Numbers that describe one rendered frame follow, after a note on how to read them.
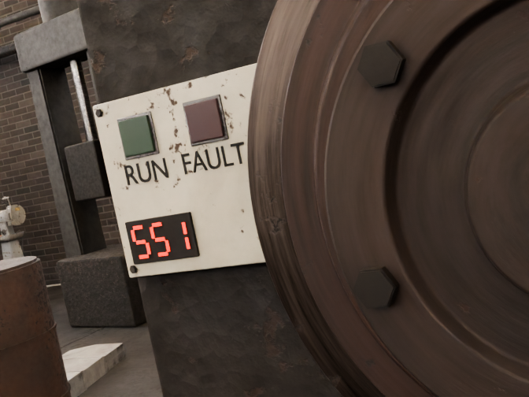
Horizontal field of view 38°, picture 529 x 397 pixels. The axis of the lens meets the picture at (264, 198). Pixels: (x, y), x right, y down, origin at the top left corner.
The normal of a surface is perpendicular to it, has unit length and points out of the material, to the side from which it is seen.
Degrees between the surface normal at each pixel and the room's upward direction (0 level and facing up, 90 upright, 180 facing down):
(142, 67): 90
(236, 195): 90
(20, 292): 90
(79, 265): 90
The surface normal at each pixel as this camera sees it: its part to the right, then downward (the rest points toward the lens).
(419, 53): -0.46, 0.16
